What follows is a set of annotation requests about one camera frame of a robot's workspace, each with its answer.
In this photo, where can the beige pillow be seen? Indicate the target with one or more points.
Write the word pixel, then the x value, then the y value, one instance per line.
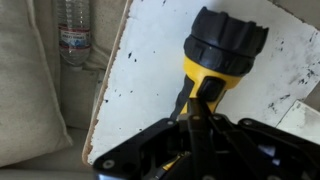
pixel 23 83

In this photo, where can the clear plastic water bottle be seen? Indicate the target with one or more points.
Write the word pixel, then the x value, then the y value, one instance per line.
pixel 74 33

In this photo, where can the white distressed wooden table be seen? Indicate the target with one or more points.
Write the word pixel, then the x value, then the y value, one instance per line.
pixel 150 83

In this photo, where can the yellow black flashlight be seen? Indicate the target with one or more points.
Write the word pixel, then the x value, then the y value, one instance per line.
pixel 220 43

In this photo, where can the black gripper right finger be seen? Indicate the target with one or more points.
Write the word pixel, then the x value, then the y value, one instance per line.
pixel 253 150

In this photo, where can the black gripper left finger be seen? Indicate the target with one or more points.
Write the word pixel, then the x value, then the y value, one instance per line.
pixel 150 146

